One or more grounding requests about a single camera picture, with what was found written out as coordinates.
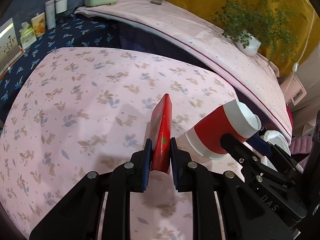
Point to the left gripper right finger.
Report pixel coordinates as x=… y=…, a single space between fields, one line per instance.
x=174 y=161

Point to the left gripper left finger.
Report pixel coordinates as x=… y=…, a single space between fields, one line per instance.
x=147 y=154

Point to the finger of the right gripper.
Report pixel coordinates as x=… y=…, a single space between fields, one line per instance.
x=259 y=145
x=235 y=148

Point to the red white paper cup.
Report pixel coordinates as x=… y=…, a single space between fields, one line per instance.
x=233 y=118

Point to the red paper box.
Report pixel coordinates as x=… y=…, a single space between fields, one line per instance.
x=160 y=133

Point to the pink dotted cloth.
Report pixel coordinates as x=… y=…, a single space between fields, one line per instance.
x=251 y=75

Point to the pink rabbit print tablecloth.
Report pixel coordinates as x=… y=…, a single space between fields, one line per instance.
x=88 y=109

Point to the green plant white pot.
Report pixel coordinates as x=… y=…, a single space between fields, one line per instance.
x=266 y=20

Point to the navy floral cloth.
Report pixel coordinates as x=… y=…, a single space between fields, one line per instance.
x=76 y=31

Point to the green tissue pack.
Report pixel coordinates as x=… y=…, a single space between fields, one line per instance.
x=27 y=35

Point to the white tall tube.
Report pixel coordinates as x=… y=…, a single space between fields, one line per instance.
x=50 y=14

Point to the white cylindrical jar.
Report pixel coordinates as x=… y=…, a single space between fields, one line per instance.
x=60 y=6

